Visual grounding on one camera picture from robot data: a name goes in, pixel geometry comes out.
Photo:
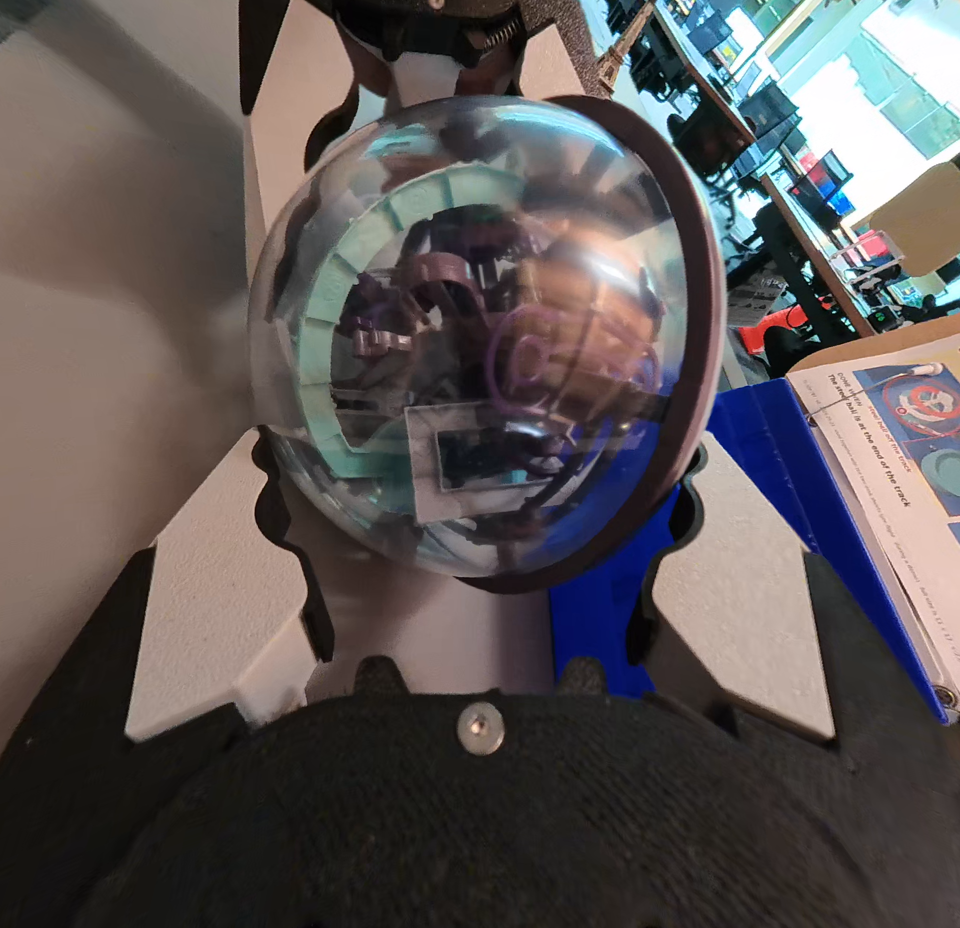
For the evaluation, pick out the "tan board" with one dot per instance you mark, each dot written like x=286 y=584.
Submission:
x=915 y=215

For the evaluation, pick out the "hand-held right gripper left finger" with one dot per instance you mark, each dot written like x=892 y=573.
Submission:
x=217 y=605

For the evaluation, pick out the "small tower model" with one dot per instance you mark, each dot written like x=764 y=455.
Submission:
x=622 y=46

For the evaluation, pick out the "printed instruction sheet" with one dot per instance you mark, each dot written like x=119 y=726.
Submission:
x=885 y=455

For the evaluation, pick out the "clear plastic maze ball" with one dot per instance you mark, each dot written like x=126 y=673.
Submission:
x=480 y=328

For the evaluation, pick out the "red plastic chair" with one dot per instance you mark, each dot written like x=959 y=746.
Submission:
x=772 y=331

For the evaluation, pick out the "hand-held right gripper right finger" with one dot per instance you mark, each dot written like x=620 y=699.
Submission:
x=742 y=613

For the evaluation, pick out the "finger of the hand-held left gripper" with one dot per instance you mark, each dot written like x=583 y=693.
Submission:
x=277 y=80
x=555 y=65

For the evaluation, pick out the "long wooden desk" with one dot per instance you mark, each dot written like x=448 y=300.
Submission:
x=825 y=264

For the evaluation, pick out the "clear stand with red card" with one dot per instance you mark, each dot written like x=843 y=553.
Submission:
x=866 y=246

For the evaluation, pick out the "blue plastic bin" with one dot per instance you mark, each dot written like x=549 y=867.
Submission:
x=757 y=433

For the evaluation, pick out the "brown cardboard backing board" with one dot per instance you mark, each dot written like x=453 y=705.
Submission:
x=862 y=346

